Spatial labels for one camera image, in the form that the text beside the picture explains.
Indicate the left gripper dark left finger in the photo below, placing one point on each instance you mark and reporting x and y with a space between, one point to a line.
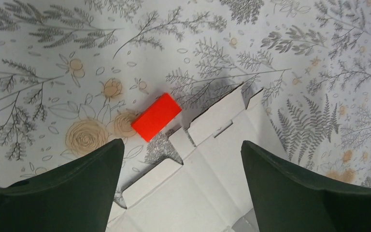
74 197

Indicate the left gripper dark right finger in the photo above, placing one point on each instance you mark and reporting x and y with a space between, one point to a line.
289 198

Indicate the white cardboard paper box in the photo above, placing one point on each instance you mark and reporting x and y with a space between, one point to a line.
208 192

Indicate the red rectangular block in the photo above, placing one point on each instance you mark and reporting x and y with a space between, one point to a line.
156 117

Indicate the floral patterned table cloth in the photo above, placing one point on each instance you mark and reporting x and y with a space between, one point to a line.
74 74

